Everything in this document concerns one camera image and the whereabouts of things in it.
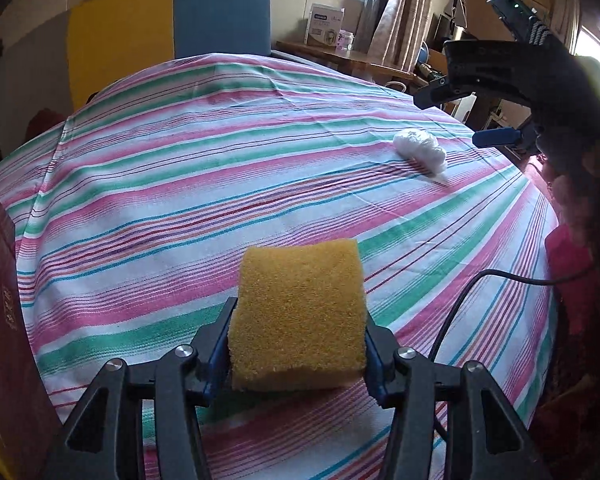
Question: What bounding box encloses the brown striped curtain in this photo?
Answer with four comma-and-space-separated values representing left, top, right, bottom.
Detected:
357, 0, 438, 73

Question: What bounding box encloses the gold tin box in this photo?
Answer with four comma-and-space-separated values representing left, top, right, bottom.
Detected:
0, 186, 63, 480

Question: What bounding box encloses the maroon bag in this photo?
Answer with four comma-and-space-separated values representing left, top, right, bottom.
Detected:
25, 109, 66, 138

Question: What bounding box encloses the wooden side table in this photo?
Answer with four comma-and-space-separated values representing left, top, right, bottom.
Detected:
276, 40, 416, 86

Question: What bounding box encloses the person's red clothing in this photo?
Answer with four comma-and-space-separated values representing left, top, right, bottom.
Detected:
527, 155, 600, 480

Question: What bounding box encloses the grey yellow blue sofa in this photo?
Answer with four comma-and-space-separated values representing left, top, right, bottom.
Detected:
0, 0, 272, 161

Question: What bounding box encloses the black cable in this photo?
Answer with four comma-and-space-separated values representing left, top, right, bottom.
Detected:
427, 260, 598, 441

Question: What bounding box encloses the white carton box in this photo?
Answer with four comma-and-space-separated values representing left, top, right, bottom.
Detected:
304, 2, 345, 47

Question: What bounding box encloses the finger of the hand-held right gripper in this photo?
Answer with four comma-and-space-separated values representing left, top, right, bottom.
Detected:
414, 75, 476, 110
472, 127, 538, 150

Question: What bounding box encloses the white plastic bag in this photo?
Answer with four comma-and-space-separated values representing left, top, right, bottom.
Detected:
392, 128, 448, 177

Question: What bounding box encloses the yellow sponge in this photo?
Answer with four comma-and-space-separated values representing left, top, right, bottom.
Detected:
227, 240, 370, 392

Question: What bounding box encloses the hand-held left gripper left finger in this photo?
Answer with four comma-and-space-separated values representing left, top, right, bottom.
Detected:
40, 297, 238, 480

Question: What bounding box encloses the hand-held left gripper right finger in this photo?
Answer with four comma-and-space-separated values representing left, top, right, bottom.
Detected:
362, 322, 551, 480

